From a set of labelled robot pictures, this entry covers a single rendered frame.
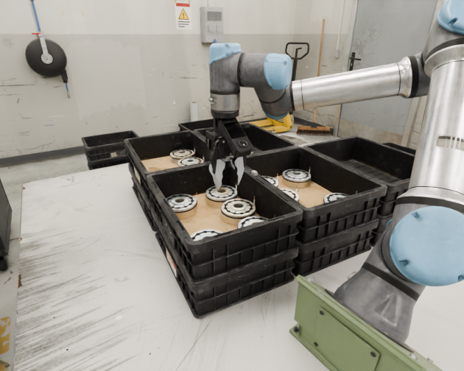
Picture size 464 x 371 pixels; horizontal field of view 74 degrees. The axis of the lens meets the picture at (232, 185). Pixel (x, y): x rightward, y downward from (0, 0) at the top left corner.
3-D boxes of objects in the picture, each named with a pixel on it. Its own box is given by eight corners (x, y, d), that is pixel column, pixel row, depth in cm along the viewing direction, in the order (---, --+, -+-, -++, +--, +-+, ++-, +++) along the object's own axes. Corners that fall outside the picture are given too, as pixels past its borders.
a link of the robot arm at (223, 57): (236, 43, 66) (201, 43, 69) (236, 96, 71) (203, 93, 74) (249, 43, 72) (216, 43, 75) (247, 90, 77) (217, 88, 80)
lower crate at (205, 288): (297, 283, 84) (301, 248, 79) (195, 325, 72) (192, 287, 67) (231, 215, 116) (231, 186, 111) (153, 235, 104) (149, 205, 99)
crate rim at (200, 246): (305, 220, 75) (306, 212, 74) (190, 256, 63) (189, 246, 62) (231, 165, 107) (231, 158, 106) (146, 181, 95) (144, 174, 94)
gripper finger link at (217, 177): (212, 182, 88) (218, 152, 85) (221, 191, 84) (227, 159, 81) (202, 182, 87) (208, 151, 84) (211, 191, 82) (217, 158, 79)
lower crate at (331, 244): (373, 252, 97) (381, 219, 91) (297, 283, 84) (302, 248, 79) (295, 197, 129) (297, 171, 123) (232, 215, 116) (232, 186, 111)
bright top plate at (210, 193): (243, 196, 97) (243, 194, 97) (214, 204, 93) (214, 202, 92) (227, 184, 105) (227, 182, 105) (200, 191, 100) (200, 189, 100)
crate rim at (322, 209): (388, 194, 87) (390, 187, 86) (305, 220, 75) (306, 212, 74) (300, 152, 119) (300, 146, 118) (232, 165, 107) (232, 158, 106)
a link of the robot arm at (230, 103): (245, 93, 74) (215, 96, 71) (245, 112, 76) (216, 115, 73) (231, 89, 80) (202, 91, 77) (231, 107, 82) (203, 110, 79)
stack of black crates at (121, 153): (139, 178, 278) (132, 129, 258) (149, 191, 255) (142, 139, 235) (92, 188, 259) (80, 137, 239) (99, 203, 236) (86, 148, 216)
